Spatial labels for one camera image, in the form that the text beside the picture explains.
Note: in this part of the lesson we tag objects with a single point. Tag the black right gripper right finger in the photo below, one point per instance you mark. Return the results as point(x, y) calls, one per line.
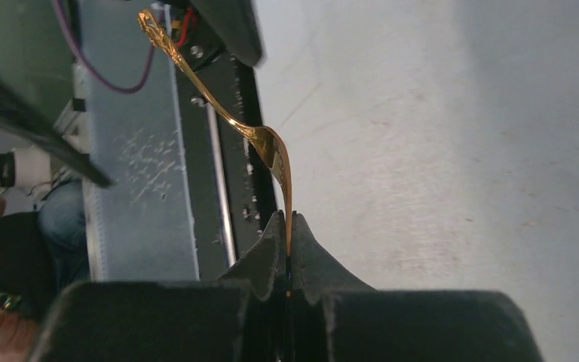
point(338, 317)

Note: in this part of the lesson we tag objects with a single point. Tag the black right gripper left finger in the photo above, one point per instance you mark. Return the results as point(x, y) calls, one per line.
point(237, 317)

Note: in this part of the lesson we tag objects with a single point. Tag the wooden fork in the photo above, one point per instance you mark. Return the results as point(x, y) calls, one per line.
point(265, 140)

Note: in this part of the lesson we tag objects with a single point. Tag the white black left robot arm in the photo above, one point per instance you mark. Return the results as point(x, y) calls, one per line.
point(235, 22)

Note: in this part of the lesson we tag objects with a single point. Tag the person at workstation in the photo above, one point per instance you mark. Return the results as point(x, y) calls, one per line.
point(41, 253)

